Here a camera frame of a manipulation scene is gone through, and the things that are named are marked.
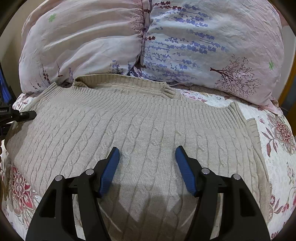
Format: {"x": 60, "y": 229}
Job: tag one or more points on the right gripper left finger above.
{"x": 54, "y": 216}

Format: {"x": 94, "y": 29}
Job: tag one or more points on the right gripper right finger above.
{"x": 241, "y": 217}

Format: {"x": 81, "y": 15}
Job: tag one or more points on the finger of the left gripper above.
{"x": 23, "y": 116}

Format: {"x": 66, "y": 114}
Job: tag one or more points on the beige cable-knit sweater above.
{"x": 75, "y": 127}

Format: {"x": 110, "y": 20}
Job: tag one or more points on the floral bed sheet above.
{"x": 19, "y": 199}

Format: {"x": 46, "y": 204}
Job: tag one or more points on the pink floral pillow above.
{"x": 232, "y": 46}

